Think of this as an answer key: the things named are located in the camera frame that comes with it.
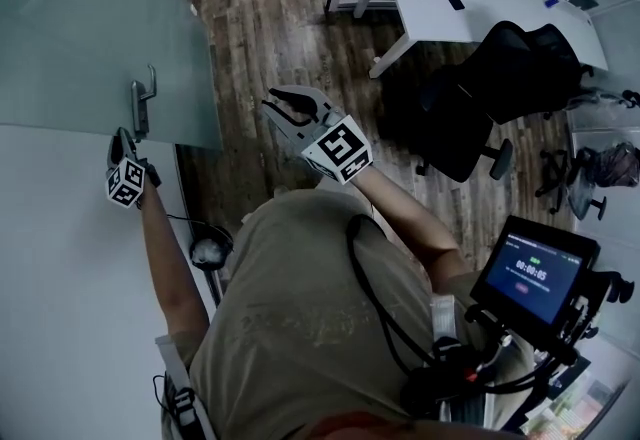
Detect frosted glass door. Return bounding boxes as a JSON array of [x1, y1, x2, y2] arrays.
[[0, 0, 225, 153]]

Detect white chest strap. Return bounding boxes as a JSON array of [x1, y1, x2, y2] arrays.
[[429, 295, 459, 344]]

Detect white harness side strap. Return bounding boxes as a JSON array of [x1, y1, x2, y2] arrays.
[[154, 332, 216, 440]]

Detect person's left forearm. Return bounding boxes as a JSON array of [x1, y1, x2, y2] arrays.
[[138, 185, 211, 344]]

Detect thick black chest cable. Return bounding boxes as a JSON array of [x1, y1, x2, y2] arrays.
[[345, 213, 441, 374]]

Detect white office table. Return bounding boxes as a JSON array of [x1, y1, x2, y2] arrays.
[[368, 0, 609, 78]]

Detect person's beige shirt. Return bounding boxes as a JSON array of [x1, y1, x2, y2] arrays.
[[169, 187, 501, 440]]

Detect black camera rig mount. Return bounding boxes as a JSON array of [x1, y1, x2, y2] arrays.
[[432, 272, 621, 409]]

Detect metal door handle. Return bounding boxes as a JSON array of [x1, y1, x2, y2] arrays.
[[130, 63, 159, 142]]

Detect black office chair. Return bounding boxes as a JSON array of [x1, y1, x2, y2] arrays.
[[414, 20, 594, 184]]

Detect black waste bin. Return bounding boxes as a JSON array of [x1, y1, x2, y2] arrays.
[[188, 222, 235, 272]]

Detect plastic-wrapped office chair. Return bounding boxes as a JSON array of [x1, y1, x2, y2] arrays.
[[567, 88, 640, 122]]

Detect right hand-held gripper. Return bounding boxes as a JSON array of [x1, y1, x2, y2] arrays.
[[260, 84, 375, 187]]

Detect person's right forearm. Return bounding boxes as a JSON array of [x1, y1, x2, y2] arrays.
[[352, 162, 461, 289]]

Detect black monitor screen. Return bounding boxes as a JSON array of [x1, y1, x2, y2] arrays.
[[469, 215, 601, 327]]

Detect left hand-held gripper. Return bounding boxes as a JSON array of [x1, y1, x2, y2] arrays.
[[104, 126, 162, 210]]

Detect grey mesh office chair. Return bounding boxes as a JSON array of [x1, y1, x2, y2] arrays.
[[537, 147, 609, 222]]

